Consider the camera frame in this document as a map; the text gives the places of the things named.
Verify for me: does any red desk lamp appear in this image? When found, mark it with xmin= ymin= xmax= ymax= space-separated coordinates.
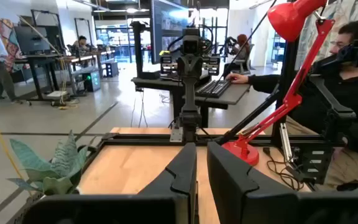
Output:
xmin=221 ymin=0 xmax=336 ymax=167

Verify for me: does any black power cord with adapter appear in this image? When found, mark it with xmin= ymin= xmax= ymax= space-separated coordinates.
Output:
xmin=262 ymin=146 xmax=306 ymax=191

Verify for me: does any computer tower with green light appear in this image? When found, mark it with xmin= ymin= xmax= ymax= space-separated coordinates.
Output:
xmin=82 ymin=70 xmax=101 ymax=93

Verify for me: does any black box with white labels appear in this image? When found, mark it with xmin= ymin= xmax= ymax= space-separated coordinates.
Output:
xmin=202 ymin=55 xmax=221 ymax=76
xmin=159 ymin=54 xmax=178 ymax=79

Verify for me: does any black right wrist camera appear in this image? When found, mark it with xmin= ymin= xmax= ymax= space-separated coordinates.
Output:
xmin=181 ymin=27 xmax=202 ymax=56

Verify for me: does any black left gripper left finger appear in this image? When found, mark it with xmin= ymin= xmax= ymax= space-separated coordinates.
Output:
xmin=137 ymin=142 xmax=198 ymax=224

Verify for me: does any black standing desk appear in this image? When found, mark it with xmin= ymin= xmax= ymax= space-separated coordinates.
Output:
xmin=13 ymin=53 xmax=63 ymax=102

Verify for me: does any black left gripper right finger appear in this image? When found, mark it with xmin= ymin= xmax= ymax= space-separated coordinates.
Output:
xmin=206 ymin=141 xmax=298 ymax=224

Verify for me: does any snake plant in white pot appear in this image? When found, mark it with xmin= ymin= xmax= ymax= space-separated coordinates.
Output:
xmin=6 ymin=129 xmax=98 ymax=196

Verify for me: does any grey office chair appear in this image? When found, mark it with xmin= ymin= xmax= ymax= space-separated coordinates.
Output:
xmin=233 ymin=43 xmax=257 ymax=75

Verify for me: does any grey patterned wall hanging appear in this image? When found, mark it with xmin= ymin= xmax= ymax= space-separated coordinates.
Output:
xmin=294 ymin=0 xmax=358 ymax=63

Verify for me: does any colourful patchwork wall hanging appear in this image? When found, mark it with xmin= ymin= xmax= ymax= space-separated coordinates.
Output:
xmin=0 ymin=18 xmax=23 ymax=73

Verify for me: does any large dark display screen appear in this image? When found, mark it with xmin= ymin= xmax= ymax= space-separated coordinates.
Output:
xmin=149 ymin=0 xmax=193 ymax=65

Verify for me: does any black keyboard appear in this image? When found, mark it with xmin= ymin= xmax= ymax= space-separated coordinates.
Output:
xmin=195 ymin=78 xmax=232 ymax=100

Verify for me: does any black computer monitor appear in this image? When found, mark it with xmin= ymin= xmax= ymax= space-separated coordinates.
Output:
xmin=13 ymin=24 xmax=52 ymax=56

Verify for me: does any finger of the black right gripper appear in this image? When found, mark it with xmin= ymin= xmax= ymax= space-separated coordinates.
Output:
xmin=183 ymin=77 xmax=191 ymax=108
xmin=190 ymin=77 xmax=198 ymax=108

